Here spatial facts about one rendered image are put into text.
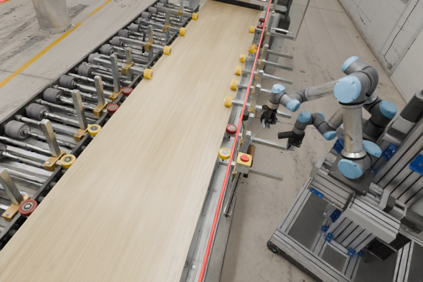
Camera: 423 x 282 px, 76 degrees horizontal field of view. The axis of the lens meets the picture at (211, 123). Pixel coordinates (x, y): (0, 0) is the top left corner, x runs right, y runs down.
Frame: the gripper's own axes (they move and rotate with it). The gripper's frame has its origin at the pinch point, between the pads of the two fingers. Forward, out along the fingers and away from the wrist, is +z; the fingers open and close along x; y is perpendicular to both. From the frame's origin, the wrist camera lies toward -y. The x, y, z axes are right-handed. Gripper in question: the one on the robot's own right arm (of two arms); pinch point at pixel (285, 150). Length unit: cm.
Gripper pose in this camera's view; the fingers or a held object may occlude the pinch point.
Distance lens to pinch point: 207.4
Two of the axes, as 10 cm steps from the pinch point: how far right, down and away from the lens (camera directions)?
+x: 2.4, -6.3, 7.4
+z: -1.2, 7.3, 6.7
